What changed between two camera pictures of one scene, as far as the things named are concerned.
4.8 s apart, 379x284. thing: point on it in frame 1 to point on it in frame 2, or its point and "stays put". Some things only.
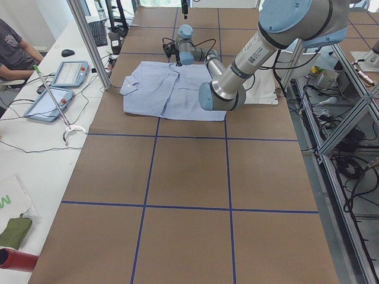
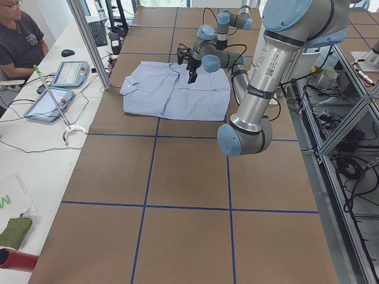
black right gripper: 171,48 to 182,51
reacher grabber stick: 69,127 stays put
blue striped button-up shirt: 166,90 stays put
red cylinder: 17,260 stays put
